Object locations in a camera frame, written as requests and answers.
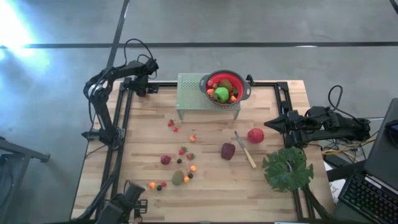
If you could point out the black aluminium table frame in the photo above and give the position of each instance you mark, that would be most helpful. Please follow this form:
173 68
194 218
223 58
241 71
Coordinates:
161 84

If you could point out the white paper sheet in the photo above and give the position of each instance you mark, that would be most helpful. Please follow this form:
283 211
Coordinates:
335 189

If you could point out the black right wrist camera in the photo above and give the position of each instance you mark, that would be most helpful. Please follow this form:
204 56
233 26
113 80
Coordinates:
297 119

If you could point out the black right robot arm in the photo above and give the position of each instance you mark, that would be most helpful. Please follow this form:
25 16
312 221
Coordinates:
342 129

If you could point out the black cherry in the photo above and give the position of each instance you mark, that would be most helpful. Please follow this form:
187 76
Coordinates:
179 160
159 188

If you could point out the dark purple plum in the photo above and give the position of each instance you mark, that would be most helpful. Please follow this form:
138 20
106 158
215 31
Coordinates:
190 175

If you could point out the dark grey laptop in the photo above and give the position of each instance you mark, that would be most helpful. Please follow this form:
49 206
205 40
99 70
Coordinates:
382 155

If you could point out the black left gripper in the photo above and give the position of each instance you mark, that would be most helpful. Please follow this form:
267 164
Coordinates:
141 76

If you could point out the small red fruit green stem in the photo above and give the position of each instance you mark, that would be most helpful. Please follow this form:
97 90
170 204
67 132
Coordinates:
210 83

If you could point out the green apple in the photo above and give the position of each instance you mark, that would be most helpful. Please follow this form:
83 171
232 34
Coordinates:
221 95

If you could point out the red cherry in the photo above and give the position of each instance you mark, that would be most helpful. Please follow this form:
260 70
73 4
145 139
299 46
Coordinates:
163 184
175 129

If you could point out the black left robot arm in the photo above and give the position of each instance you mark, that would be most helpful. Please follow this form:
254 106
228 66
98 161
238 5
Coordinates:
102 115

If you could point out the green monstera leaf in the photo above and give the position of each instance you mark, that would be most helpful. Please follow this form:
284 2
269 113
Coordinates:
286 171

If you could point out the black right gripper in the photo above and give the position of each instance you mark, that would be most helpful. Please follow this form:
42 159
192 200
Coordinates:
306 129

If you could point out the dark red apple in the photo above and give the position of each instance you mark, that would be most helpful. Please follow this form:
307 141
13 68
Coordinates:
228 151

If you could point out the orange tangerine green leaf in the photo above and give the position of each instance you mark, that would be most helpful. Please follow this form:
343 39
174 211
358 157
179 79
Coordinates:
233 99

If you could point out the red strawberry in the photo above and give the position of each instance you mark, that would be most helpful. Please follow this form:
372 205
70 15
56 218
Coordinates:
190 156
182 151
171 123

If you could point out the green perforated metal shelf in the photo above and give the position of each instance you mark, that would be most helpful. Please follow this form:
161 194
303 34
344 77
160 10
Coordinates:
189 93

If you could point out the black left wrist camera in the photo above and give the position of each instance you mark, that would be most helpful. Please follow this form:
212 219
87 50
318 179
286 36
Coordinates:
152 66

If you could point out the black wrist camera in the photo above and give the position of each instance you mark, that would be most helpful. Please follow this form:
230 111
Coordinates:
297 119
152 66

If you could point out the brown kiwi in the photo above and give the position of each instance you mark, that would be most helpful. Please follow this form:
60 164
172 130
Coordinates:
226 84

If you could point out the red colander grey rim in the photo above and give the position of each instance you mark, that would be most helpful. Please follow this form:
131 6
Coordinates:
237 79

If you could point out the small red fruit leafy sprig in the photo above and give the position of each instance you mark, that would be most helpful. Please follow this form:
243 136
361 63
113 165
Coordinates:
235 92

